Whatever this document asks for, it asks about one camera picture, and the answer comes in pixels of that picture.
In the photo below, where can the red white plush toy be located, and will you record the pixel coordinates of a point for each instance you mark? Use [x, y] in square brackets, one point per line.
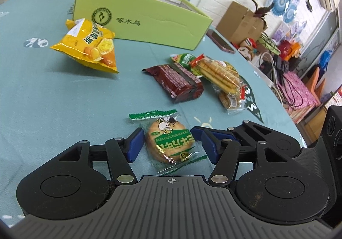
[248, 49]

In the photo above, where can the red kettle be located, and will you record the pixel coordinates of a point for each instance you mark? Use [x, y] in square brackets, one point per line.
[285, 50]

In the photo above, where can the brown cardboard box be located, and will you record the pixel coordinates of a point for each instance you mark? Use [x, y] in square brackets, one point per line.
[240, 24]

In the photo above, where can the clear sesame cracker packet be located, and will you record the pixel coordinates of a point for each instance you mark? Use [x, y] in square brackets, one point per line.
[231, 100]

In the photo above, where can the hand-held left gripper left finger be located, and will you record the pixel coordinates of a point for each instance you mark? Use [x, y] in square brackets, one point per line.
[135, 145]

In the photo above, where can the orange bag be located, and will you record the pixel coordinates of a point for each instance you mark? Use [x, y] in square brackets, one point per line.
[296, 50]

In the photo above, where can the orange chair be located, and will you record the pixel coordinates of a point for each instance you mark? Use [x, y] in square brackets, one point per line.
[316, 82]

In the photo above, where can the small green snack packet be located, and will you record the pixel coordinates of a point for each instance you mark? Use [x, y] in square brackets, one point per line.
[183, 58]

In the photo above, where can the large blue paper fan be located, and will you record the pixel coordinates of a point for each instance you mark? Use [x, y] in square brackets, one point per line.
[280, 0]

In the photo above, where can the pink floral cloth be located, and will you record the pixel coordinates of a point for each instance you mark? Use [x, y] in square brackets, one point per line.
[299, 89]

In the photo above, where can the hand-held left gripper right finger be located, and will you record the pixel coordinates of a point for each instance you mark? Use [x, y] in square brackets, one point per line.
[211, 147]

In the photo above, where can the green round biscuit packet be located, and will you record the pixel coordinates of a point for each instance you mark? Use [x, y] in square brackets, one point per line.
[168, 143]

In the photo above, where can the smartphone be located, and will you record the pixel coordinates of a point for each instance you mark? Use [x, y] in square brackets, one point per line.
[220, 41]

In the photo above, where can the small blue paper fan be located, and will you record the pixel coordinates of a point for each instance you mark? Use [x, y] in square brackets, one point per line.
[290, 12]

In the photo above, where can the purple leaf plant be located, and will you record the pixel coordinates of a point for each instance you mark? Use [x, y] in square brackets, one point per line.
[261, 12]

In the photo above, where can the green cardboard box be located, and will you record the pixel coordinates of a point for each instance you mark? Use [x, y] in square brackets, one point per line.
[149, 28]

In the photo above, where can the black charger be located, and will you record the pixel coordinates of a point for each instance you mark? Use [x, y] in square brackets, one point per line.
[282, 64]

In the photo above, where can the yellow chip bag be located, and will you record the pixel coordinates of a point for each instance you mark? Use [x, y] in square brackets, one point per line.
[85, 46]

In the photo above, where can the blue plastic bag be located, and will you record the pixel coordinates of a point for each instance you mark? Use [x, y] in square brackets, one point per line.
[326, 58]

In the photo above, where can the clear biscuit stick packet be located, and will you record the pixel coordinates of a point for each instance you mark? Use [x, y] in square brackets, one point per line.
[219, 73]

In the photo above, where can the brown snack packet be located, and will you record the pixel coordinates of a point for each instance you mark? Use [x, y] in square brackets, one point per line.
[179, 81]

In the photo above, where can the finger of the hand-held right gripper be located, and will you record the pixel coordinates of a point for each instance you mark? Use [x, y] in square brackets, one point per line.
[197, 130]

